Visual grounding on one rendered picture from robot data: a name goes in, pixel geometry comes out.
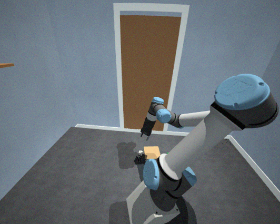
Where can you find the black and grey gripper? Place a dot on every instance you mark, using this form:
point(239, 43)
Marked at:
point(148, 125)

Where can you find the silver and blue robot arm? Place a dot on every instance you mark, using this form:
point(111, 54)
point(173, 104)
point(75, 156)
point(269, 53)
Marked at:
point(242, 101)

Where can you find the peach flat square mat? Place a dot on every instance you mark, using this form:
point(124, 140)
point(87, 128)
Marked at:
point(151, 152)

